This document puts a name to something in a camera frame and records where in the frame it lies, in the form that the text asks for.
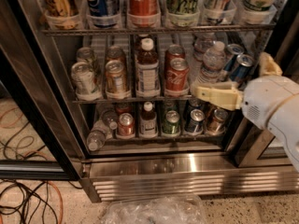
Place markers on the yellow top shelf bottle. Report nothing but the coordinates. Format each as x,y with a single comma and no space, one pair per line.
62,8

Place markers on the silver can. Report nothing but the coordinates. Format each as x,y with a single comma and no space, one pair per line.
86,54
84,78

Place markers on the open fridge door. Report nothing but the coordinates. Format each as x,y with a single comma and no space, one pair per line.
33,73

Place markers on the lying water bottle front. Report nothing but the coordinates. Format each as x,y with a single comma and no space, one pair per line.
97,136

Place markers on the blue energy can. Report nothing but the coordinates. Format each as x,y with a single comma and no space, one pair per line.
231,51
243,64

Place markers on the brown juice bottle bottom shelf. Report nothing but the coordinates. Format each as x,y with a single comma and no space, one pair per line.
148,120

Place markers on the blue pepsi bottle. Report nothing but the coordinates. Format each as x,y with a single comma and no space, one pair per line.
102,0

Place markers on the silver can front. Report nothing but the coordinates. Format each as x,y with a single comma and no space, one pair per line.
84,78

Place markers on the stainless steel fridge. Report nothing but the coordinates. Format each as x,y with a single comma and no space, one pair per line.
136,167

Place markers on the blue energy can rear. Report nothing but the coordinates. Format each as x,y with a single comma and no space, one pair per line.
231,51

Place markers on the silver can rear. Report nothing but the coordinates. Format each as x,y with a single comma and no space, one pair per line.
86,54

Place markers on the lying water bottle rear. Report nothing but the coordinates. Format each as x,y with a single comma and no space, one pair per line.
108,115

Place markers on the brown juice bottle shelf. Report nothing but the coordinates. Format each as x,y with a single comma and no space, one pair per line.
147,69
148,120

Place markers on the red cola can rear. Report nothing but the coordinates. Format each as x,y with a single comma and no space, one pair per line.
174,51

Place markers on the red cola bottle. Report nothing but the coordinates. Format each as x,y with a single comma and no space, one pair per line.
143,7

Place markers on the clear water bottle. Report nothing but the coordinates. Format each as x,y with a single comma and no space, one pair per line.
214,60
203,42

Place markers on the red can bottom shelf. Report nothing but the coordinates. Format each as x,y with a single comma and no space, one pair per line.
126,124

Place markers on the lying water bottle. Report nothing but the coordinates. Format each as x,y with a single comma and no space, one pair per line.
108,115
97,136

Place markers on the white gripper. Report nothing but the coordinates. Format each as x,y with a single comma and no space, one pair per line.
267,101

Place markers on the gold can rear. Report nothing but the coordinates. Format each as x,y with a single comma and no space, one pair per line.
115,53

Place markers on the green can bottom shelf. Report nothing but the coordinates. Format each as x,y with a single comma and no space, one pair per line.
171,122

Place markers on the gold can front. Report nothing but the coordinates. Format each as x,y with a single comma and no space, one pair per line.
116,77

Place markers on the bronze can bottom shelf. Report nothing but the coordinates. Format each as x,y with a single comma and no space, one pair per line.
216,121

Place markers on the clear plastic bag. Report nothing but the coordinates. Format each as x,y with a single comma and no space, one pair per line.
176,209

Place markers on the blue energy can front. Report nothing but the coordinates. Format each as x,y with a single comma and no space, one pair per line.
243,64

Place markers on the blue can bottom shelf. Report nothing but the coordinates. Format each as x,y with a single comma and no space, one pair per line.
194,121

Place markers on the clear water bottle rear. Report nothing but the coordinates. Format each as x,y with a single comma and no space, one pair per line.
203,42

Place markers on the gold can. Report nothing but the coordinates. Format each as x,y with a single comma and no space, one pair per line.
116,77
115,53

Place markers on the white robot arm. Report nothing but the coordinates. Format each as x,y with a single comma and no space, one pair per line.
284,125

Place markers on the brown juice bottle middle shelf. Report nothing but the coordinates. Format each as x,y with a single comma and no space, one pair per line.
147,69

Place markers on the red cola can front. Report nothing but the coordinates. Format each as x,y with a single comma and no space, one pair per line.
176,74

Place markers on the red cola can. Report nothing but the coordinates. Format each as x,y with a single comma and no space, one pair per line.
174,51
176,74

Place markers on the clear water bottle front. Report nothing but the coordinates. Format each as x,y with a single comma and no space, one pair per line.
214,60

